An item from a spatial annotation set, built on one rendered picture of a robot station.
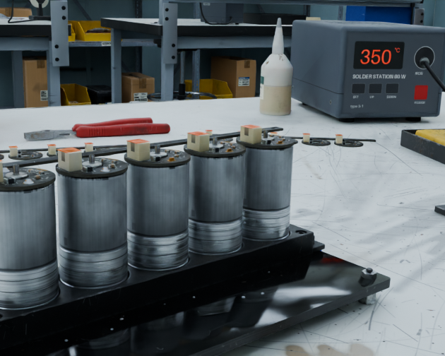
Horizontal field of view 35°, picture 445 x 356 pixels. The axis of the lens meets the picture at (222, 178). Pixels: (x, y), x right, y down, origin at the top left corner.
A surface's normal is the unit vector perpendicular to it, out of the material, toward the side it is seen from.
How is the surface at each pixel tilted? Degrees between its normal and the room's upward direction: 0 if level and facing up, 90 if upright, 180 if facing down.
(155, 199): 90
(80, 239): 90
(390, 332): 0
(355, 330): 0
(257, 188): 90
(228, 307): 0
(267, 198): 90
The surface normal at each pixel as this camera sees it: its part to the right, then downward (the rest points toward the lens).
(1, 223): -0.13, 0.25
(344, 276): 0.03, -0.97
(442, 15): -0.88, 0.10
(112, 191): 0.68, 0.20
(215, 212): 0.14, 0.25
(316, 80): -0.97, 0.04
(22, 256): 0.39, 0.25
